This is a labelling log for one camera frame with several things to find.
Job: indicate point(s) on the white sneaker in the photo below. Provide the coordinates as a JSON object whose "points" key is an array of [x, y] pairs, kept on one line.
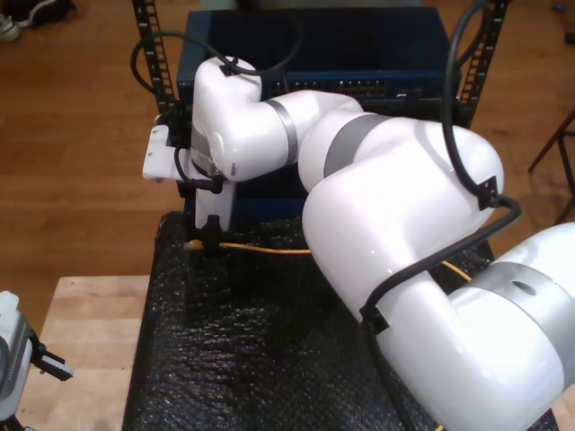
{"points": [[8, 29]]}

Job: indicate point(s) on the black server rack frame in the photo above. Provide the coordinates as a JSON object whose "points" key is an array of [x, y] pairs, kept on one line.
{"points": [[140, 20]]}

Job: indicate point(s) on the black bubble wrap mat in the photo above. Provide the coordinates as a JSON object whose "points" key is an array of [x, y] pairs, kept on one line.
{"points": [[247, 359]]}

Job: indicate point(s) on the small blue floor object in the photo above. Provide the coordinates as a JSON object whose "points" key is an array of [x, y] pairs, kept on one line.
{"points": [[559, 7]]}

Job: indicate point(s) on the blue rack base board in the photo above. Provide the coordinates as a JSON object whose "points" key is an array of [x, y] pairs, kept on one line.
{"points": [[260, 206]]}

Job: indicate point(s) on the dark blue sneaker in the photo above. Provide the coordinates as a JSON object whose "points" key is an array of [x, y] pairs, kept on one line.
{"points": [[45, 11]]}

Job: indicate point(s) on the blue network switch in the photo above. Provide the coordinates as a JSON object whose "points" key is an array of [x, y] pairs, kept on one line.
{"points": [[359, 45]]}

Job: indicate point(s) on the dark wooden stool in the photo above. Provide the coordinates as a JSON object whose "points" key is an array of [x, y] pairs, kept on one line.
{"points": [[551, 143]]}

